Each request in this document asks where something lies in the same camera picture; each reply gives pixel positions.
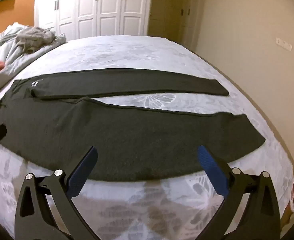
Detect bed with butterfly print blanket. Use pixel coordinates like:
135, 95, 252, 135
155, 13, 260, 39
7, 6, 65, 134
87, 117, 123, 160
0, 35, 294, 240

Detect grey crumpled garment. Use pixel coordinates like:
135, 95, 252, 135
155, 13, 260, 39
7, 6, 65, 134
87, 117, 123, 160
15, 27, 58, 54

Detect brown room door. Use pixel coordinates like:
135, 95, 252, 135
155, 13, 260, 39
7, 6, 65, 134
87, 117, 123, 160
179, 0, 200, 46

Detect light blue duvet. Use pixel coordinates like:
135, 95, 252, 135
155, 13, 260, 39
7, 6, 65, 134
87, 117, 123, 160
0, 22, 68, 68

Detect black pants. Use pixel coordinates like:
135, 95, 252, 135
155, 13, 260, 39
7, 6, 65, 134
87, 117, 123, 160
0, 68, 266, 182

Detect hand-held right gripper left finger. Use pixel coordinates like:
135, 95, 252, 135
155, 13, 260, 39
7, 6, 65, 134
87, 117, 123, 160
14, 147, 100, 240

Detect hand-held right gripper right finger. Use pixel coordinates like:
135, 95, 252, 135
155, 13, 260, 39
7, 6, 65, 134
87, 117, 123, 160
193, 145, 285, 240

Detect white panelled wardrobe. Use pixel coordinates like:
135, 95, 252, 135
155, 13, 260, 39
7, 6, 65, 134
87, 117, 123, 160
34, 0, 154, 40

